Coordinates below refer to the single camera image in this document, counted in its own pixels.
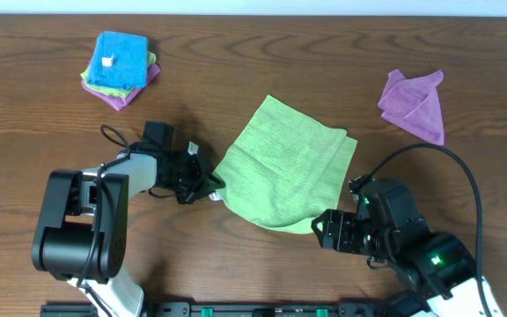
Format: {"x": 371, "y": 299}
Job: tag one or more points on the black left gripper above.
{"x": 196, "y": 174}

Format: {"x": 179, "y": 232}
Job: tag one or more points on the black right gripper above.
{"x": 328, "y": 226}

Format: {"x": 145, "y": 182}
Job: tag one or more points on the green microfiber cloth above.
{"x": 284, "y": 169}

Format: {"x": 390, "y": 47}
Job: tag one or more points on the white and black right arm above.
{"x": 440, "y": 273}

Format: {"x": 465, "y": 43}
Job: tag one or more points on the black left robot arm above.
{"x": 81, "y": 235}

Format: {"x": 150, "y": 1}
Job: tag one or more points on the folded purple cloth in stack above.
{"x": 116, "y": 98}

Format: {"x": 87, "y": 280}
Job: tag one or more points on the folded green cloth in stack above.
{"x": 124, "y": 94}

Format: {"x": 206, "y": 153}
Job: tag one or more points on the folded blue cloth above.
{"x": 119, "y": 61}

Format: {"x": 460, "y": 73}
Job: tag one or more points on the crumpled purple cloth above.
{"x": 413, "y": 104}

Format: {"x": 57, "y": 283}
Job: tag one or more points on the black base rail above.
{"x": 343, "y": 309}

